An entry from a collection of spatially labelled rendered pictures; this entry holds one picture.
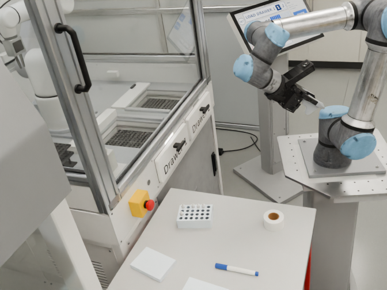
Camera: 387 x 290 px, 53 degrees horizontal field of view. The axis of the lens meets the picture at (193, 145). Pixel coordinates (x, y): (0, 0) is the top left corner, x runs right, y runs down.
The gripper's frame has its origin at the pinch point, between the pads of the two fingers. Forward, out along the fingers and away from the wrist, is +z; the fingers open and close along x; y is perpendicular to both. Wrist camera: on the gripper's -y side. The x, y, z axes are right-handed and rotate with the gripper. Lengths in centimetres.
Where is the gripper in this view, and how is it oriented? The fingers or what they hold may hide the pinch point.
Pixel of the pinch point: (318, 100)
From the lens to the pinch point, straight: 144.8
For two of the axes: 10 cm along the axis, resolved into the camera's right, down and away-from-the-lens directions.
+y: -5.2, 7.5, 4.0
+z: 8.1, 3.0, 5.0
